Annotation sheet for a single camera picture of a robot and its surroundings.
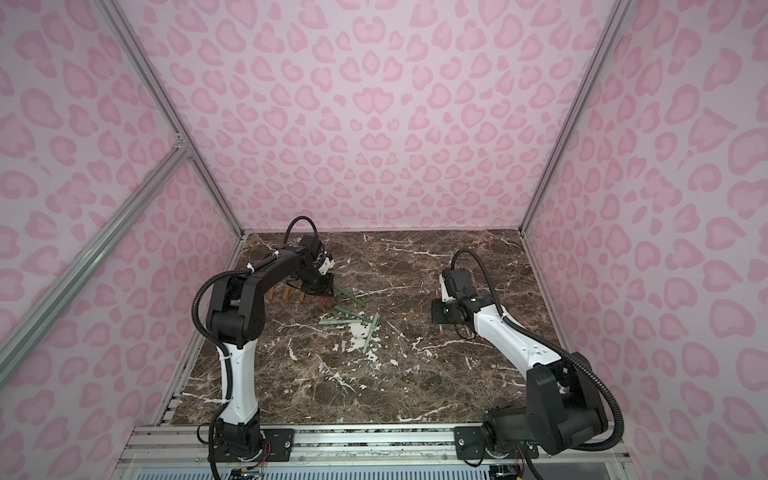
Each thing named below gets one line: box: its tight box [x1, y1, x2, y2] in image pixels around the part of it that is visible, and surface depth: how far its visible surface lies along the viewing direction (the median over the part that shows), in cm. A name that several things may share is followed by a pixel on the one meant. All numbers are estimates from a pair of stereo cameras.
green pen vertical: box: [363, 311, 381, 353], surface depth 95 cm
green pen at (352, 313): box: [334, 305, 373, 323], surface depth 99 cm
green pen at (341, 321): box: [319, 319, 363, 324], surface depth 97 cm
